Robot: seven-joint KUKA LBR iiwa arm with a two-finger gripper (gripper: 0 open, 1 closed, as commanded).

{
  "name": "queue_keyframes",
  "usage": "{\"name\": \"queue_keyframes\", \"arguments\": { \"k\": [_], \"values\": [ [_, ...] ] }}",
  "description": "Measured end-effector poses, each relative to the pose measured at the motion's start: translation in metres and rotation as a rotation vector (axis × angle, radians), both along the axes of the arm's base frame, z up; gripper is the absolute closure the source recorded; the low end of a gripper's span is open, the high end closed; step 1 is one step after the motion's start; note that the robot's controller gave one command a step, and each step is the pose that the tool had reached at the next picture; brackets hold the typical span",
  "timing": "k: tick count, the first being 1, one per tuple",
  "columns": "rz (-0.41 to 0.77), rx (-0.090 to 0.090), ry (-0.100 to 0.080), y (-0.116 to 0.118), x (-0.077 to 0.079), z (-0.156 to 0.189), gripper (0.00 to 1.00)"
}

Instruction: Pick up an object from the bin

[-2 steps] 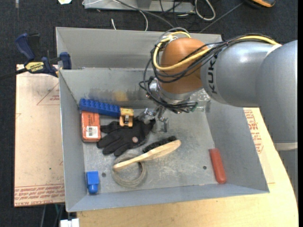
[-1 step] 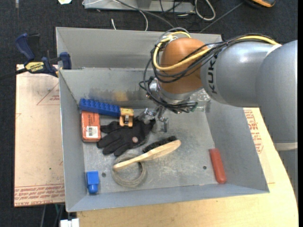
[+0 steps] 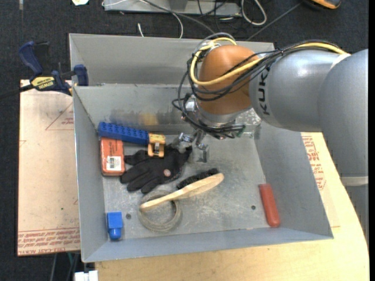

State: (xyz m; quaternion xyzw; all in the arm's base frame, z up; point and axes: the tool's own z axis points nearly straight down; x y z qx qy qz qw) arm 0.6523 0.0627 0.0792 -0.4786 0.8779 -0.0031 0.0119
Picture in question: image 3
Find black glove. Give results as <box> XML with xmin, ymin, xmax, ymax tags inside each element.
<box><xmin>119</xmin><ymin>145</ymin><xmax>193</xmax><ymax>194</ymax></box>

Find long blue toy brick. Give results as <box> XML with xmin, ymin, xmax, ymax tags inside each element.
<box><xmin>98</xmin><ymin>121</ymin><xmax>151</xmax><ymax>146</ymax></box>

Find orange box with white label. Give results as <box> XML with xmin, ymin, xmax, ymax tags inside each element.
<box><xmin>100</xmin><ymin>138</ymin><xmax>126</xmax><ymax>177</ymax></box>

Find small orange and tan clamp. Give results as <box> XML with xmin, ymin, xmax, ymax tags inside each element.
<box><xmin>147</xmin><ymin>132</ymin><xmax>166</xmax><ymax>158</ymax></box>

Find brown cardboard board, red print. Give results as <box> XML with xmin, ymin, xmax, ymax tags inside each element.
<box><xmin>17</xmin><ymin>79</ymin><xmax>342</xmax><ymax>257</ymax></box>

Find wooden brush with black bristles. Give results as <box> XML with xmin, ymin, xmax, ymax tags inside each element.
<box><xmin>139</xmin><ymin>168</ymin><xmax>225</xmax><ymax>211</ymax></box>

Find grey metal bin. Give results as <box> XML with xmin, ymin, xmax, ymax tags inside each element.
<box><xmin>69</xmin><ymin>33</ymin><xmax>335</xmax><ymax>263</ymax></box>

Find small blue block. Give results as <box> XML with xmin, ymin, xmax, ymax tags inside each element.
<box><xmin>105</xmin><ymin>211</ymin><xmax>124</xmax><ymax>241</ymax></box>

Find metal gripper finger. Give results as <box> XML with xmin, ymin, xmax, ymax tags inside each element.
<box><xmin>175</xmin><ymin>132</ymin><xmax>193</xmax><ymax>155</ymax></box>
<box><xmin>195</xmin><ymin>139</ymin><xmax>210</xmax><ymax>163</ymax></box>

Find clear tape ring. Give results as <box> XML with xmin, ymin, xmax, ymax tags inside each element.
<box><xmin>137</xmin><ymin>190</ymin><xmax>183</xmax><ymax>232</ymax></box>

